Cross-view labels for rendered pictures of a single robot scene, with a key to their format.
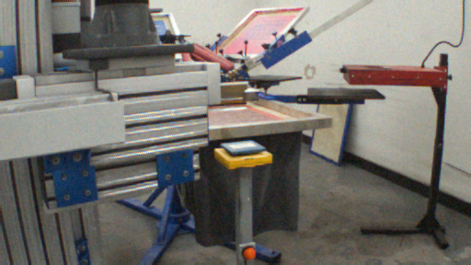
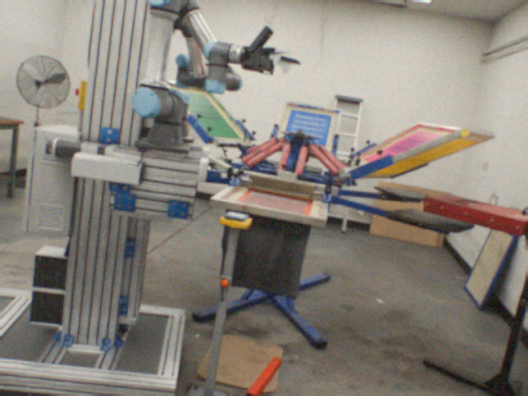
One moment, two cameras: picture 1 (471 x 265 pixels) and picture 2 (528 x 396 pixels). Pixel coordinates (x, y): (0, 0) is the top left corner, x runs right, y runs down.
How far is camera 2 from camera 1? 1.51 m
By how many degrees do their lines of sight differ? 26
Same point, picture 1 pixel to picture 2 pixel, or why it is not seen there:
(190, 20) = (392, 118)
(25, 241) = (100, 227)
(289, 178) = (294, 256)
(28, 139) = (97, 172)
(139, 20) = (168, 133)
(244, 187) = (231, 239)
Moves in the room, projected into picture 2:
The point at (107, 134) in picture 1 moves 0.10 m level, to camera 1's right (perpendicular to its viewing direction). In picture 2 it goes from (130, 179) to (149, 184)
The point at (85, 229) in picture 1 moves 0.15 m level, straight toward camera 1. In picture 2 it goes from (137, 234) to (125, 241)
